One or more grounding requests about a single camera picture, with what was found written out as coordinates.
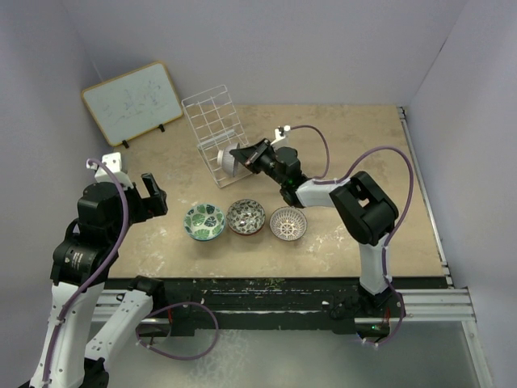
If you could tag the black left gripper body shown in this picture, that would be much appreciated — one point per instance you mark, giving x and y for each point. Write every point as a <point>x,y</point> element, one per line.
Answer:
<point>143,208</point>

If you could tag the green leaf pattern bowl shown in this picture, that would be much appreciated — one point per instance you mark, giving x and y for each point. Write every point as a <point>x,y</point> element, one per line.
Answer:
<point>204,222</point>

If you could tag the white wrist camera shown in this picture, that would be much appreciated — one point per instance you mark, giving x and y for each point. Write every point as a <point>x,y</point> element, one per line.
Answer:
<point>281,137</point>
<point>114,162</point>

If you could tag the white mandala pattern bowl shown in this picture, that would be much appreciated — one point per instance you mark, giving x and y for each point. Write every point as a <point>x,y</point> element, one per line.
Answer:
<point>288,224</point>

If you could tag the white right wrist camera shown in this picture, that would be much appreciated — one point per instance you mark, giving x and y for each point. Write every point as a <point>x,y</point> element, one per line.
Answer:
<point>281,137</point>

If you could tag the yellow framed whiteboard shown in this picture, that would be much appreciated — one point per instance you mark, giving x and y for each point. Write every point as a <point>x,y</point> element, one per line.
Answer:
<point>133,104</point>

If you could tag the white wire dish rack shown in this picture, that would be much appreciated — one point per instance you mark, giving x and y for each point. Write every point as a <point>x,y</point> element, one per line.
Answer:
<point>216,125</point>

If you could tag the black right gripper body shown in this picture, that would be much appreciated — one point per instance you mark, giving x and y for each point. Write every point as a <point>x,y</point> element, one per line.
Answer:
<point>263,160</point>

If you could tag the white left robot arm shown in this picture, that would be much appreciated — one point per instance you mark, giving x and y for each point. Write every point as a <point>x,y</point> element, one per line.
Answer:
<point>81,264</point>

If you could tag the brown floral pattern bowl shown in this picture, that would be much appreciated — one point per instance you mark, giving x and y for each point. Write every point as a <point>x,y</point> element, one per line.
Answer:
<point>246,217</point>

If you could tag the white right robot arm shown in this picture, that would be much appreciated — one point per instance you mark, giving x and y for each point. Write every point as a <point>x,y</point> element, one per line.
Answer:
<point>368,214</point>

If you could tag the purple striped bowl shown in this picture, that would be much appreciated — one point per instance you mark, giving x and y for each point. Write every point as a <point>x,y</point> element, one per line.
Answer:
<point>226,161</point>

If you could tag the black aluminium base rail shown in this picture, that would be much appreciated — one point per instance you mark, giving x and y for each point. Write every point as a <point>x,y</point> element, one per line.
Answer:
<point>273,303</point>

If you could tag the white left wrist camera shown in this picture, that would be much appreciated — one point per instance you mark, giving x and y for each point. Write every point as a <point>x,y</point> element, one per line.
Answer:
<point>114,162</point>

